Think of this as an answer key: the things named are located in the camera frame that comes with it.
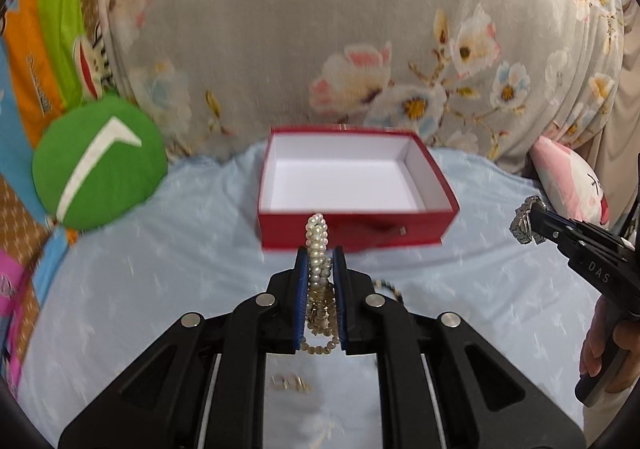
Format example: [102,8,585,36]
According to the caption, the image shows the person's right hand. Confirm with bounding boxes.
[580,299,640,392]

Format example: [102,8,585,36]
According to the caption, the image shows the green round cushion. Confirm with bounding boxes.
[31,95,168,231]

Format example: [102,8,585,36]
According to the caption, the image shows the colourful printed blanket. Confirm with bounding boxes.
[0,0,118,400]

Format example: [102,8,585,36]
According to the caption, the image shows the beige cloth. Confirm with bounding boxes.
[597,0,640,235]

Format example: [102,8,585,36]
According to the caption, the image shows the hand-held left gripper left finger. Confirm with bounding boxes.
[57,246,311,449]

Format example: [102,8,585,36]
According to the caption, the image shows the grey floral blanket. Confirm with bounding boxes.
[97,0,626,174]

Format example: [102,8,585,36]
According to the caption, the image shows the pink and white plush pillow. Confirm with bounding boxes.
[529,135,612,230]

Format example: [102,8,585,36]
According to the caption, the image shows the gold earrings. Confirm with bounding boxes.
[271,374,311,395]

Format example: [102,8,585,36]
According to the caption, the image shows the light blue bedsheet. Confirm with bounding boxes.
[17,141,608,449]

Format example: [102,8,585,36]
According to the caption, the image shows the white pearl bracelet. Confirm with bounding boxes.
[298,213,346,357]

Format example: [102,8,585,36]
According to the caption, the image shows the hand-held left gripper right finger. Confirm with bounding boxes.
[332,246,587,449]

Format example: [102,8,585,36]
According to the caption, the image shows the red cardboard box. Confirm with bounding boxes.
[256,125,461,251]

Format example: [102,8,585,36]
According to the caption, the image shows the dark beaded chain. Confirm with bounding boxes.
[374,279,405,304]

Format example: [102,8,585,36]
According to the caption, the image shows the silver wristwatch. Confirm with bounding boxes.
[510,195,548,246]

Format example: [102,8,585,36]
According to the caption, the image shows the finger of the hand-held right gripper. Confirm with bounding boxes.
[536,226,568,250]
[531,201,576,230]

